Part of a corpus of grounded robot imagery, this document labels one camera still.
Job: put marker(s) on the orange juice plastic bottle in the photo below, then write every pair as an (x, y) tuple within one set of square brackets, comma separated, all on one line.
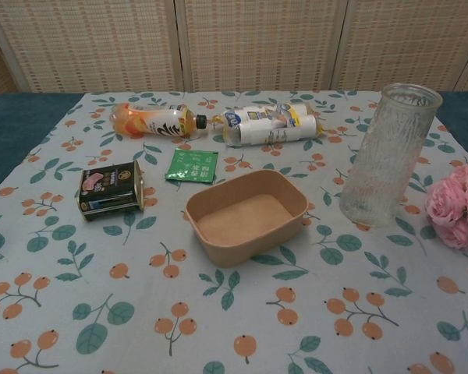
[(148, 122)]

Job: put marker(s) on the white labelled drink bottle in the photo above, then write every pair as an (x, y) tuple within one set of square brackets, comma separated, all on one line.
[(269, 122)]

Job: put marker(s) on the textured clear glass vase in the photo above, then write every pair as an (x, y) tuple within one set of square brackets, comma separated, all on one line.
[(386, 163)]

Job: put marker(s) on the black luncheon meat can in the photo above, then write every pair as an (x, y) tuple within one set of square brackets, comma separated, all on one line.
[(109, 191)]

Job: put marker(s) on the brown paper food box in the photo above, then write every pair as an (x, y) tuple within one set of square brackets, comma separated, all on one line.
[(242, 226)]

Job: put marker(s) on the green sachet packet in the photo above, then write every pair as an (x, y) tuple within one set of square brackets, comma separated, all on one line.
[(193, 166)]

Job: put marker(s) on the pink artificial flower bouquet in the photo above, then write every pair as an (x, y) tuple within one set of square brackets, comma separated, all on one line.
[(452, 206)]

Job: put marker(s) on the woven folding screen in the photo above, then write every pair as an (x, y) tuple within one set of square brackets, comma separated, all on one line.
[(234, 43)]

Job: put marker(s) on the floral fruit print tablecloth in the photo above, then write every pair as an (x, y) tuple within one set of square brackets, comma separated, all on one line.
[(234, 292)]

